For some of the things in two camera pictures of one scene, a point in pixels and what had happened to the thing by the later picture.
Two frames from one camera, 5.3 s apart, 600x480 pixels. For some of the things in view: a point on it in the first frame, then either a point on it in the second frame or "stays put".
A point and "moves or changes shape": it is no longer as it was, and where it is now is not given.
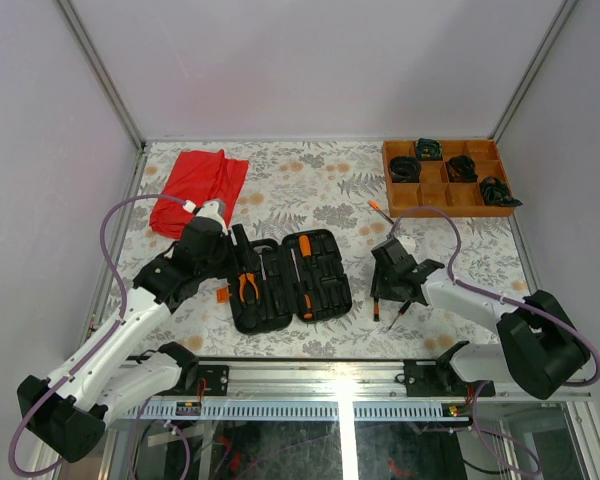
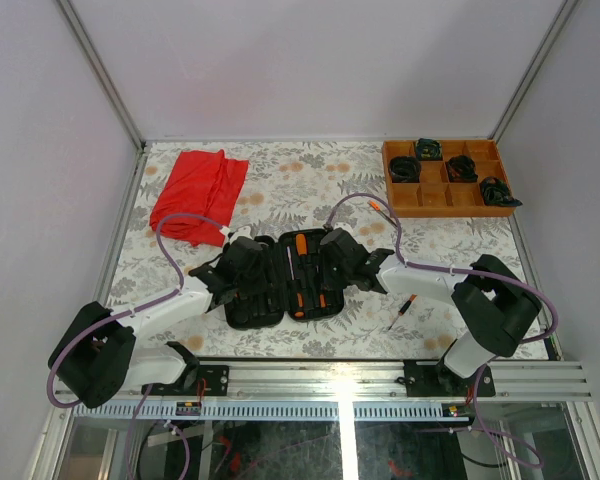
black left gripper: [246, 250] to [262, 286]
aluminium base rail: [323, 390] stays put
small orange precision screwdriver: [377, 208] stays put
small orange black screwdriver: [400, 313] stays put
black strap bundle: [462, 169] stays put
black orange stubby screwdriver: [305, 249] moves or changes shape
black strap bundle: [405, 169] stays put
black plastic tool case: [300, 279] stays put
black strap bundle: [428, 149] stays put
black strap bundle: [496, 193] stays put
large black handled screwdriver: [302, 295] moves or changes shape
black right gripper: [378, 289] to [326, 276]
